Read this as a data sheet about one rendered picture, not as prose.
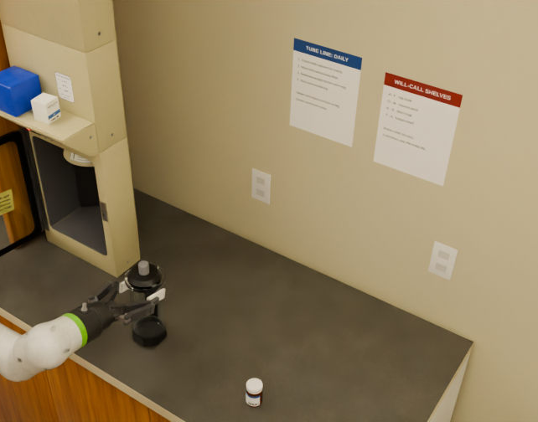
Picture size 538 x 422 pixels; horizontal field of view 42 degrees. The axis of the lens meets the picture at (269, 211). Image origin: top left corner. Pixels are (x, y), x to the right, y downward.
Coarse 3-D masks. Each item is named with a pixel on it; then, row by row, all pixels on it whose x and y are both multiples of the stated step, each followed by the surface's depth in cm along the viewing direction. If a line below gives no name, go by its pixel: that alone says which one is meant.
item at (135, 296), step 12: (132, 288) 188; (144, 288) 188; (132, 300) 192; (144, 300) 191; (156, 312) 195; (132, 324) 200; (144, 324) 196; (156, 324) 198; (144, 336) 199; (156, 336) 200
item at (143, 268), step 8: (144, 264) 189; (128, 272) 192; (136, 272) 190; (144, 272) 189; (152, 272) 191; (160, 272) 192; (128, 280) 189; (136, 280) 188; (144, 280) 188; (152, 280) 189
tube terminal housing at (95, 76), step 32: (32, 64) 194; (64, 64) 186; (96, 64) 183; (96, 96) 188; (96, 128) 192; (96, 160) 199; (128, 160) 209; (128, 192) 214; (128, 224) 220; (96, 256) 226; (128, 256) 226
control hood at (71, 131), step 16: (0, 112) 194; (32, 112) 194; (64, 112) 195; (32, 128) 188; (48, 128) 188; (64, 128) 188; (80, 128) 188; (64, 144) 187; (80, 144) 189; (96, 144) 194
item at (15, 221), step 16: (0, 160) 209; (16, 160) 214; (0, 176) 212; (16, 176) 216; (0, 192) 214; (16, 192) 219; (0, 208) 217; (16, 208) 221; (0, 224) 219; (16, 224) 224; (32, 224) 229; (0, 240) 222; (16, 240) 227
